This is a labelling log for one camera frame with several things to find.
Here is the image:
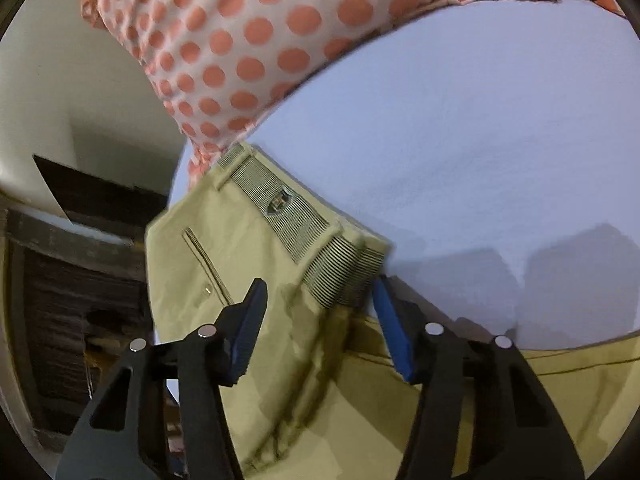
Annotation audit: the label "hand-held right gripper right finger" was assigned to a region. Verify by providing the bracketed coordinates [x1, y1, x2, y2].
[372, 275, 586, 480]

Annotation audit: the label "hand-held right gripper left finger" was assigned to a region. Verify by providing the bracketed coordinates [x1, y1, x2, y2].
[55, 278, 269, 480]

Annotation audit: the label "khaki pants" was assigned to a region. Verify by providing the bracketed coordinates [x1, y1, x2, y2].
[145, 142, 640, 480]

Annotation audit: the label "dark wooden furniture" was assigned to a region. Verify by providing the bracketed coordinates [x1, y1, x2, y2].
[0, 155, 171, 461]

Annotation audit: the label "pale blue bed sheet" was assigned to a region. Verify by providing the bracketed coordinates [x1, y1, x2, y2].
[167, 0, 640, 351]

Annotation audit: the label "orange polka dot pillow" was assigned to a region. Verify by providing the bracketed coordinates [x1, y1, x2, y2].
[81, 0, 451, 192]

